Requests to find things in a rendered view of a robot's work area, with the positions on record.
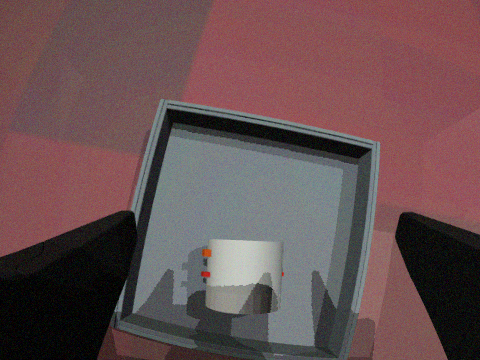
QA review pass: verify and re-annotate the grey square tray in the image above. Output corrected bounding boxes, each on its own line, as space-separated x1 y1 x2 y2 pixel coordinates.
111 99 380 360

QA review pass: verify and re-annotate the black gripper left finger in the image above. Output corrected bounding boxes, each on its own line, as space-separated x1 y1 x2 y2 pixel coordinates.
0 211 137 360

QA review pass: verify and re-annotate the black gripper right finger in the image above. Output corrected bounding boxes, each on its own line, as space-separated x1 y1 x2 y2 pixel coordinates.
395 212 480 360

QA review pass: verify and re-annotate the grey cylinder with two slots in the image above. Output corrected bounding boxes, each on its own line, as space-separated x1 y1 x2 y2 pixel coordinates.
201 239 284 315

